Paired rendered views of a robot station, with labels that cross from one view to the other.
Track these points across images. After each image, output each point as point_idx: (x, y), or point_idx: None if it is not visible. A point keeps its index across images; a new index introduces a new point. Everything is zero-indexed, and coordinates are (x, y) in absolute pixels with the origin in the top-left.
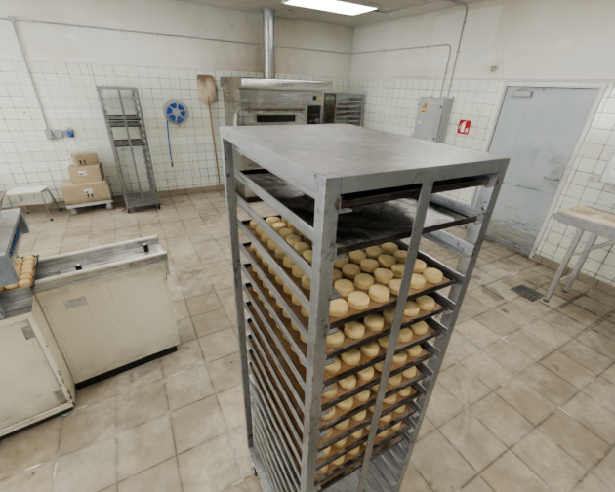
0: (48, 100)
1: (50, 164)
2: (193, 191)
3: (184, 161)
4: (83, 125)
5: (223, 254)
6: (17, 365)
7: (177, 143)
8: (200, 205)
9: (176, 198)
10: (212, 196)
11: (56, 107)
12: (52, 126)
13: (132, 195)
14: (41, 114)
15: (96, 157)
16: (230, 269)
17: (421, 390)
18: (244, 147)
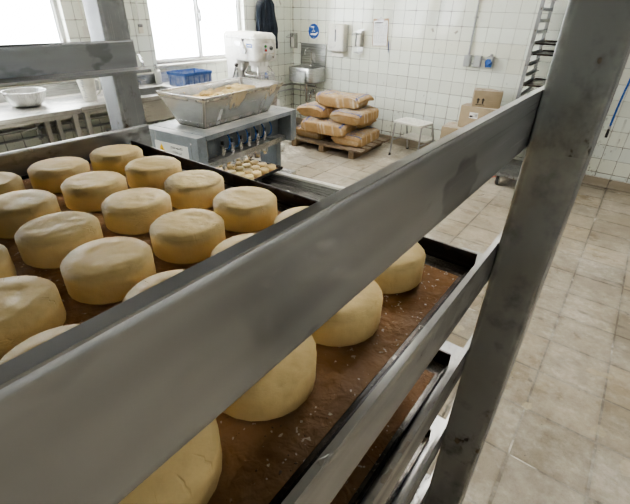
0: (487, 16)
1: (451, 98)
2: (622, 189)
3: None
4: (510, 53)
5: (561, 302)
6: None
7: None
8: (610, 213)
9: (581, 189)
10: None
11: (490, 27)
12: (475, 51)
13: (518, 163)
14: (471, 35)
15: (499, 98)
16: (545, 334)
17: None
18: None
